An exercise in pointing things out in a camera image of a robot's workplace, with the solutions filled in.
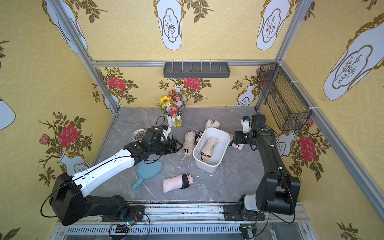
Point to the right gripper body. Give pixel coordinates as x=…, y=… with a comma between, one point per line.
x=237, y=138

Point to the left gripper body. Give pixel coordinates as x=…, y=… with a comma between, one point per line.
x=167, y=145

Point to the cream umbrella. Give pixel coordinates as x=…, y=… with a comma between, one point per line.
x=189, y=144

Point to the pink umbrella front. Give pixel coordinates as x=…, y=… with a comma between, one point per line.
x=179, y=182

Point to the white plastic storage box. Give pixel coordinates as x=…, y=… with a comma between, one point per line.
x=210, y=149

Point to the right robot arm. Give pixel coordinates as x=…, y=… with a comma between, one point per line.
x=278, y=190

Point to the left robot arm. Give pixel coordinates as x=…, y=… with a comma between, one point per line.
x=71, y=199

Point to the beige folded umbrella back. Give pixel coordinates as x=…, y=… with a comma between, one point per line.
x=212, y=124

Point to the white cup with pebbles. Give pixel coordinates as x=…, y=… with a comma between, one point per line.
x=139, y=134

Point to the teal hand mirror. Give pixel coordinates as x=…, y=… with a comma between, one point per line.
x=146, y=172

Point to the flower bouquet in vase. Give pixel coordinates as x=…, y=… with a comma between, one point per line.
x=172, y=105

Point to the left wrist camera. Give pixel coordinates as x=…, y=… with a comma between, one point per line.
x=156, y=135

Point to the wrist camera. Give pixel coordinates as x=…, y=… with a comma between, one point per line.
x=255, y=121
x=156, y=135

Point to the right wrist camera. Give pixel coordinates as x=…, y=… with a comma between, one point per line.
x=255, y=121

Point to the black wire mesh basket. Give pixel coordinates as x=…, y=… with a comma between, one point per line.
x=289, y=108

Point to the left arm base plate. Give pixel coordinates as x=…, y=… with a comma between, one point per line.
x=131, y=213

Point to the grey wall shelf rack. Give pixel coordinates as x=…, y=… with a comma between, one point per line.
x=196, y=69

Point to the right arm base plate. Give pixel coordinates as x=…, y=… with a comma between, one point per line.
x=236, y=213

